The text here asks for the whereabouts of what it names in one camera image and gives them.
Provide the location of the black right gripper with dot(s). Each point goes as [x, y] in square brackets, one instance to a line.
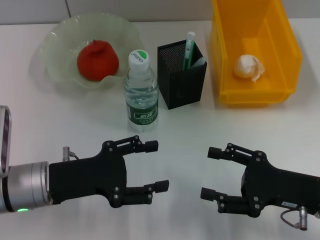
[282, 187]

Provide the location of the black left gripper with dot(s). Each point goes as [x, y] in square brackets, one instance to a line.
[87, 177]

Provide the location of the clear green-label water bottle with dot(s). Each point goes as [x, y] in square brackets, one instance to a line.
[141, 100]

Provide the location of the silver pen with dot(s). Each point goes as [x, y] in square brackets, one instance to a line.
[200, 62]

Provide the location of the white paper ball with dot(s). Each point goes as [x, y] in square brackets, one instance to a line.
[245, 66]

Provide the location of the green pen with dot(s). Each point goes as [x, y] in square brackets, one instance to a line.
[188, 52]

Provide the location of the black mesh pen holder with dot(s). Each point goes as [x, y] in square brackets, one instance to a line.
[185, 87]

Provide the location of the pale green glass fruit plate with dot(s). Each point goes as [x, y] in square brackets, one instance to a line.
[62, 37]

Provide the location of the yellow plastic bin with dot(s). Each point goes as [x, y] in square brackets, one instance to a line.
[250, 96]

